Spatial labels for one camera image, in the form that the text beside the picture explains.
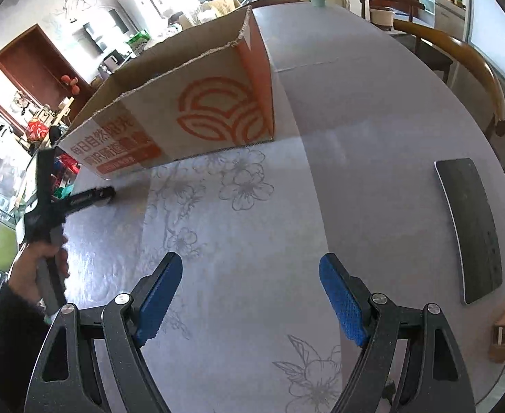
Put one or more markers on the white refrigerator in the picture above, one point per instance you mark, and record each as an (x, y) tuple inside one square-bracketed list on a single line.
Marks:
[(131, 8)]

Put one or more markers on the beige pot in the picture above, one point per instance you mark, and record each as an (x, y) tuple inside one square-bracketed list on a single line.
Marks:
[(382, 18)]

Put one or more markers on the brown wooden door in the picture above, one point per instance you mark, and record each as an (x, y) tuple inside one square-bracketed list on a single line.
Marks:
[(33, 73)]

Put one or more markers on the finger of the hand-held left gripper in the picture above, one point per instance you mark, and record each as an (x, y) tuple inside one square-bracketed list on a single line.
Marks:
[(91, 198), (45, 180)]

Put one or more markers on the dark grey flat pad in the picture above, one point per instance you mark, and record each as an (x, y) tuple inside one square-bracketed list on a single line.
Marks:
[(471, 232)]

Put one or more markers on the printed cardboard box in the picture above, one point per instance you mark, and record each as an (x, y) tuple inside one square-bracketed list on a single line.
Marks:
[(200, 107)]

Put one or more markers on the light wooden armchair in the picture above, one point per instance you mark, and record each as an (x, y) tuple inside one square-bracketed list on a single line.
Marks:
[(484, 69)]

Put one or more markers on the green white carton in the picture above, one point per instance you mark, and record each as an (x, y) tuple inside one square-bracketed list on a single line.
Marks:
[(136, 42)]

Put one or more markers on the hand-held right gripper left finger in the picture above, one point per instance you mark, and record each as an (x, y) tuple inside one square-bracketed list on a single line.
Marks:
[(160, 297)]

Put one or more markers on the person's left forearm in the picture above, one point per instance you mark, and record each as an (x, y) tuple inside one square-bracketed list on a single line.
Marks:
[(7, 344)]

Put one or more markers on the dark wooden chair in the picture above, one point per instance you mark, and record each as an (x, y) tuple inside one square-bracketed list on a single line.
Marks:
[(390, 4)]

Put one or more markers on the person's left hand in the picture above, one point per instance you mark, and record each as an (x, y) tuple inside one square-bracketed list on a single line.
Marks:
[(22, 271)]

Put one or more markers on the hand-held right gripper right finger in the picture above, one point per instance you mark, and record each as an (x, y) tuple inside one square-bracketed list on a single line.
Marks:
[(342, 301)]

